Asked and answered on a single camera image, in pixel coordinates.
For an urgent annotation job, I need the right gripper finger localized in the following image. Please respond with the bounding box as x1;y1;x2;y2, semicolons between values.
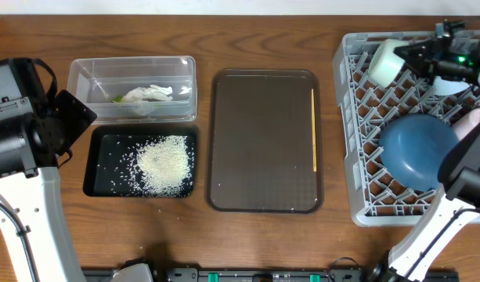
442;20;467;38
394;39;443;81

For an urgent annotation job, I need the light green saucer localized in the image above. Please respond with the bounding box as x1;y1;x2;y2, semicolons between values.
368;39;409;88

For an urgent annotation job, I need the light blue bowl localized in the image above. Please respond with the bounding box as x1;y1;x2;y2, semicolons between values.
432;76;470;96

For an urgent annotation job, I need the dark blue plate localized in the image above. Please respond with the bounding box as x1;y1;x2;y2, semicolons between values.
379;114;459;192

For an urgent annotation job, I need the wooden chopstick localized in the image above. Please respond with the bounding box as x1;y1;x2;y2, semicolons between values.
311;89;317;172

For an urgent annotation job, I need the white tissue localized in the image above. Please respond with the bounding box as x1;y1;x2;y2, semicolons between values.
121;85;173;103

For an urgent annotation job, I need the pile of white rice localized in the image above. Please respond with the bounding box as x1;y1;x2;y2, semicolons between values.
108;135;196;197

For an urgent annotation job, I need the yellow green snack wrapper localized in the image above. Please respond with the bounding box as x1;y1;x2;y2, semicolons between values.
112;96;126;103

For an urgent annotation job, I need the pink cup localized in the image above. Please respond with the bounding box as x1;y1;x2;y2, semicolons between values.
452;108;480;141

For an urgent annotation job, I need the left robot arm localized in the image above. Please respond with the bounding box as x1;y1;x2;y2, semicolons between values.
0;58;96;281

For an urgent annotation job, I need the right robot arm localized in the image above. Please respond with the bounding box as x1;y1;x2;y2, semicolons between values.
370;20;480;281

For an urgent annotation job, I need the grey dishwasher rack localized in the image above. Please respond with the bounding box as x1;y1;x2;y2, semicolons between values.
333;31;480;227

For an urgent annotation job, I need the dark brown serving tray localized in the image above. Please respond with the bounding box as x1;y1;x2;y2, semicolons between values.
206;69;324;215

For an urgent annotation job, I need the black plastic tray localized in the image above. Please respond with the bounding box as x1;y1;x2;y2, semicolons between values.
83;124;197;197

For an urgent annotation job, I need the clear plastic bin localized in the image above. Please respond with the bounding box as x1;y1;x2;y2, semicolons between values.
67;56;197;125

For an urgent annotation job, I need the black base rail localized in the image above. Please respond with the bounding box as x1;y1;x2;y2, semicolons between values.
82;256;460;282

